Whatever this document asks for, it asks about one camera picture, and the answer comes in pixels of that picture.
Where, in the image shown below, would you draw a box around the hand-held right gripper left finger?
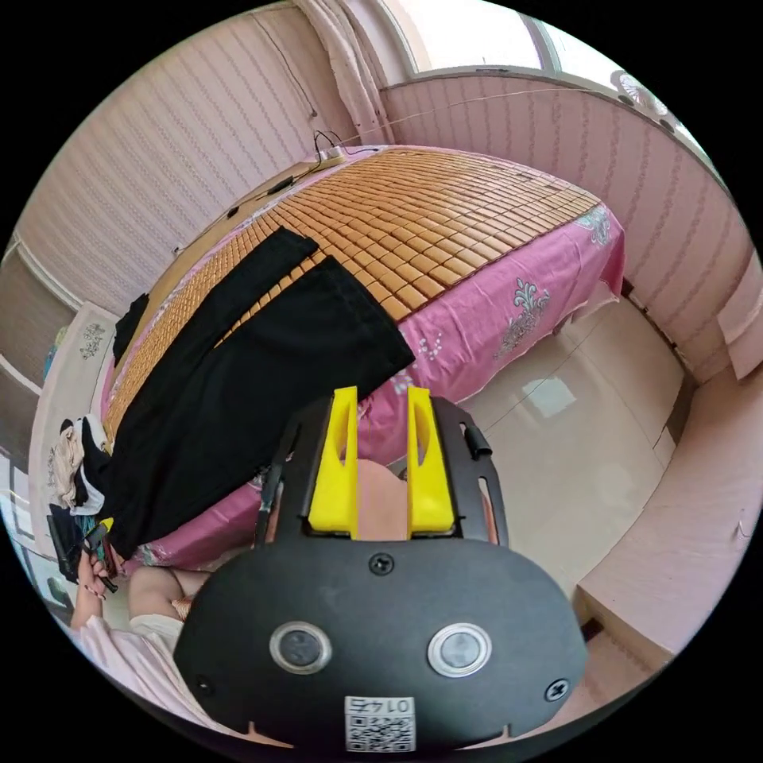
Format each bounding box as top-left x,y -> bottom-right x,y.
308,385 -> 359,536

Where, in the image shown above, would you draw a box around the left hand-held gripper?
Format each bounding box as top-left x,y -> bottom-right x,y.
47,505 -> 120,595

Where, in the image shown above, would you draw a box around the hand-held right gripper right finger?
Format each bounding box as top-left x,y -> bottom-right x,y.
407,385 -> 459,536

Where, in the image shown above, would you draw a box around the black pants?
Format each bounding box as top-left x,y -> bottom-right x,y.
102,225 -> 416,560

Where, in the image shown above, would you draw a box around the person's left forearm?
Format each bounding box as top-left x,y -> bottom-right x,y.
68,587 -> 108,632

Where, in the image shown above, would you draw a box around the person's left hand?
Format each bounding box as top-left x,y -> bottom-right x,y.
75,554 -> 122,603

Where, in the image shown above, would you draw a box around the pile of clothes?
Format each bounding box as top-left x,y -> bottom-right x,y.
49,414 -> 115,515

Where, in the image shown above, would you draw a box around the person's body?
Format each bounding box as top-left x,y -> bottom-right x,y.
76,462 -> 497,753

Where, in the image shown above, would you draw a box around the small black garment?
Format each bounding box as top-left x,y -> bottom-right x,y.
112,293 -> 151,361

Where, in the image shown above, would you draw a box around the cupboard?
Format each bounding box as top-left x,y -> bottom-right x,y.
0,241 -> 82,460

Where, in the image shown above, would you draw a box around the bed with woven mat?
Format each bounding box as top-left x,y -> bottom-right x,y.
98,145 -> 628,575

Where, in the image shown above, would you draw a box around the pink curtain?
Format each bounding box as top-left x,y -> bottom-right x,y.
295,0 -> 396,146

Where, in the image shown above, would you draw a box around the white fan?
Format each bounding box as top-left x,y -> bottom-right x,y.
612,68 -> 672,120

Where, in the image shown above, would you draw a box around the window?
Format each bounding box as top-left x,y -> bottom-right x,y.
381,0 -> 603,79

